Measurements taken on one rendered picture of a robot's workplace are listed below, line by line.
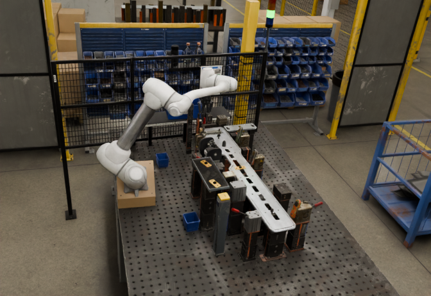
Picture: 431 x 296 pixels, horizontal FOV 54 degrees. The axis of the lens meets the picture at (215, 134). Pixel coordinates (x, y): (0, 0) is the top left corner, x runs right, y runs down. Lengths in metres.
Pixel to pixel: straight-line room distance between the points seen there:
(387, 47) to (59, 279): 4.61
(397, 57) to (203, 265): 4.19
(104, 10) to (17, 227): 6.08
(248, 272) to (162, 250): 0.58
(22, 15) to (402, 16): 4.36
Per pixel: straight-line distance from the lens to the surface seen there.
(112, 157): 2.99
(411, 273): 4.28
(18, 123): 5.07
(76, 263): 3.89
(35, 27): 4.64
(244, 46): 4.00
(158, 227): 3.08
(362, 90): 6.02
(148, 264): 2.82
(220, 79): 3.19
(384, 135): 4.57
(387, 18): 5.80
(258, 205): 2.85
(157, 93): 2.75
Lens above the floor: 2.72
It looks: 28 degrees down
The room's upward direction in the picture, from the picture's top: 5 degrees clockwise
